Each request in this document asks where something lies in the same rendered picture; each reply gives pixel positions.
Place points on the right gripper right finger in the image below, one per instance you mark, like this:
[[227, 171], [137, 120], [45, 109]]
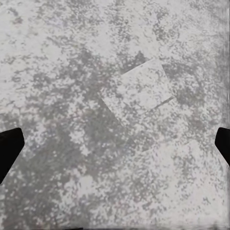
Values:
[[222, 142]]

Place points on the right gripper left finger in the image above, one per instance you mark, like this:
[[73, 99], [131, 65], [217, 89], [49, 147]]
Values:
[[11, 144]]

